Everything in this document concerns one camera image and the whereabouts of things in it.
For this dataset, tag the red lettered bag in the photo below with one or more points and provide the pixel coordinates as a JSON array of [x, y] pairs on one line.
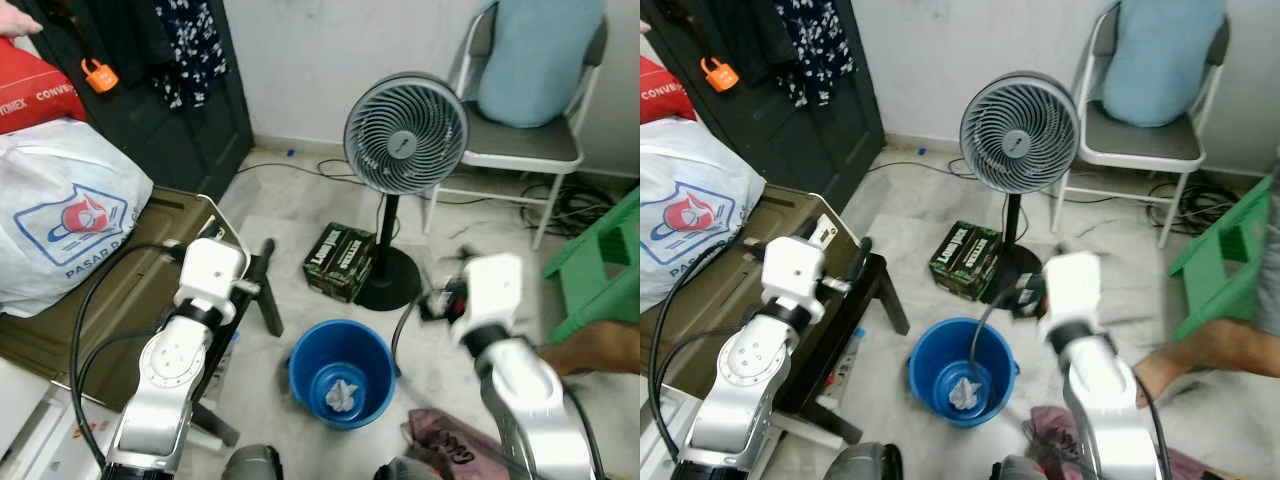
[[660, 95], [30, 85]]

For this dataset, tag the grey robot right leg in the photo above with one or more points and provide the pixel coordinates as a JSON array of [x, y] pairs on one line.
[[405, 470], [1015, 470]]

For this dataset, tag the blue plastic bucket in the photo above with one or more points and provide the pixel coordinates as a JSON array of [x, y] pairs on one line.
[[305, 370], [925, 370]]

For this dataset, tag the grey standing fan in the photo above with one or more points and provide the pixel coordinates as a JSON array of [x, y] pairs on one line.
[[405, 135], [1020, 135]]

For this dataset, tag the grey robot leg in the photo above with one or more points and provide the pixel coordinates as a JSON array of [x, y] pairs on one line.
[[1015, 470], [867, 465], [405, 470], [252, 465]]

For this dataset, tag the person bare leg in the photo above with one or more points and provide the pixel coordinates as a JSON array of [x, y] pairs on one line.
[[600, 350], [1210, 350]]

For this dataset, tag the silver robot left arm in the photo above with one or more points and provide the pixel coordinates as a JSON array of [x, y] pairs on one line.
[[745, 380], [165, 380]]

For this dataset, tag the black printed carton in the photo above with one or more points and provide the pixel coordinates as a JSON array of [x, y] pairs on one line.
[[335, 260], [960, 258]]

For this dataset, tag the black door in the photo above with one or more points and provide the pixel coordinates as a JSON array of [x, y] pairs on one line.
[[820, 140], [190, 140]]

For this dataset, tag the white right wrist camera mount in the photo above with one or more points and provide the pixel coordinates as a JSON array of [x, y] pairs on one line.
[[1072, 290], [493, 295]]

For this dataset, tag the white box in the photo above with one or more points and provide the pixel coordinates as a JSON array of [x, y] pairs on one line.
[[40, 430], [662, 440]]

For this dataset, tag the grey robot left leg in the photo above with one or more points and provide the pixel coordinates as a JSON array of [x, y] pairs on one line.
[[252, 465], [867, 465]]

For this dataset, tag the light blue cushion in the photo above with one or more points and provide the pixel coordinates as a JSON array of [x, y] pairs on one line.
[[540, 60], [1165, 60]]

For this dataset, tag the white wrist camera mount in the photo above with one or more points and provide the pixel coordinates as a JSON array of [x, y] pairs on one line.
[[493, 295], [1072, 290], [792, 272], [210, 275]]

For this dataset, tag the white printed plastic bag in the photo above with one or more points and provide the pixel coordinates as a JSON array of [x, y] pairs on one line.
[[690, 215], [60, 220]]

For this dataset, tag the orange padlock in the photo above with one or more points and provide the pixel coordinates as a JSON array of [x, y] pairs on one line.
[[100, 78], [720, 77]]

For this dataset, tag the green plastic stool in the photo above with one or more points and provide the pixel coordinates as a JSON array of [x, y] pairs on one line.
[[1225, 260], [600, 270]]

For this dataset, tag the grey folding chair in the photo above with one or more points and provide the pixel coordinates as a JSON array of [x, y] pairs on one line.
[[520, 145], [1140, 145]]

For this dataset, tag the dark floral garment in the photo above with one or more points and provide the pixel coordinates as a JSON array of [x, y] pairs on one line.
[[190, 50], [815, 50]]

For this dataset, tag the white tissue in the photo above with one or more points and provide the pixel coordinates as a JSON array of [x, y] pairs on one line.
[[963, 396], [343, 397]]

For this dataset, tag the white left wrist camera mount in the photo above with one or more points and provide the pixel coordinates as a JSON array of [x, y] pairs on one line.
[[792, 272], [210, 275]]

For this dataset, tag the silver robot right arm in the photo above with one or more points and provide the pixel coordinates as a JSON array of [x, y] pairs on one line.
[[1100, 400], [525, 390]]

